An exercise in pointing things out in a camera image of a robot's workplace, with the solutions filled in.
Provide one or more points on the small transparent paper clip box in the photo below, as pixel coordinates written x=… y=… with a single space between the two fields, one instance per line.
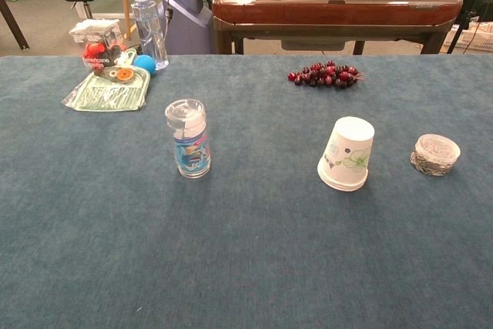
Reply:
x=435 y=153

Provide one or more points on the white floral paper cup stack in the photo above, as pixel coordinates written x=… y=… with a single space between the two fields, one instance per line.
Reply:
x=348 y=155

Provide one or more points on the clear plastic water bottle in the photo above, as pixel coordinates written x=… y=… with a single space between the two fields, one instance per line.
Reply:
x=148 y=28

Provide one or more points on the clear box with red toys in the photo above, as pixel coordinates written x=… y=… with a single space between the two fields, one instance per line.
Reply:
x=98 y=42

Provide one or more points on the transparent cylinder blue label container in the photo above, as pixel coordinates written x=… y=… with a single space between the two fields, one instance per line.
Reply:
x=188 y=140

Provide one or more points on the blue table cloth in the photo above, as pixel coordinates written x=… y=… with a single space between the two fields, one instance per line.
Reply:
x=246 y=236

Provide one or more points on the red artificial grape bunch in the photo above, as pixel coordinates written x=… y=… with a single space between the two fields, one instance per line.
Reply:
x=327 y=74

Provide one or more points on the blue ball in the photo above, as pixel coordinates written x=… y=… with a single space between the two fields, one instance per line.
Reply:
x=146 y=64

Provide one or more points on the orange round disc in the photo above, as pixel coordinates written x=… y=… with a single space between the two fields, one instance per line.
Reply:
x=124 y=74

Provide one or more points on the green dustpan brush set packaged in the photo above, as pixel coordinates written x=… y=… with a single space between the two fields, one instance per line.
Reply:
x=109 y=92

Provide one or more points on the brown mahjong table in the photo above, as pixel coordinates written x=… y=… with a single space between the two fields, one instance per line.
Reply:
x=335 y=9

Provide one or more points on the white plastic crate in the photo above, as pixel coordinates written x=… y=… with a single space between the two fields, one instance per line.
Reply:
x=477 y=38

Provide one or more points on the black tripod stand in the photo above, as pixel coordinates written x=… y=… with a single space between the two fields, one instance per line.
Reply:
x=468 y=5

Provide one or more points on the dark table leg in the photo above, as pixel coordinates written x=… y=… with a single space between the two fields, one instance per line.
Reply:
x=13 y=24

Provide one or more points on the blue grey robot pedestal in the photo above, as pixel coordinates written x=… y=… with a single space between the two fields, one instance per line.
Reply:
x=185 y=17

